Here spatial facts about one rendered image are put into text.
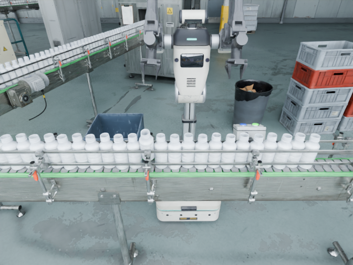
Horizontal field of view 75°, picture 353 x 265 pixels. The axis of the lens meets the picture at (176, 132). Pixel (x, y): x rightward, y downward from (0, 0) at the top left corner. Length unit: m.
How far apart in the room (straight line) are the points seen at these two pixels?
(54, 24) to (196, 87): 5.61
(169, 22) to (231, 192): 3.74
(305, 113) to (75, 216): 2.81
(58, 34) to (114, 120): 5.35
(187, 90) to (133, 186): 0.76
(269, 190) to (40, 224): 1.87
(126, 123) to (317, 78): 2.28
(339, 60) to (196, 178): 2.50
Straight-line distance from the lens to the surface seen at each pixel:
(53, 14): 6.79
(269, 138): 1.05
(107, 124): 1.70
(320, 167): 1.24
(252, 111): 2.98
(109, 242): 2.06
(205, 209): 1.94
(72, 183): 1.16
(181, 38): 1.54
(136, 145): 0.99
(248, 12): 10.35
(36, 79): 2.32
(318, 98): 3.28
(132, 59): 4.97
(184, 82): 1.53
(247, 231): 2.13
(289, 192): 1.23
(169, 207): 1.91
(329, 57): 3.12
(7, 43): 5.20
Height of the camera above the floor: 1.70
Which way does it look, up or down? 33 degrees down
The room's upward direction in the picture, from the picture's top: straight up
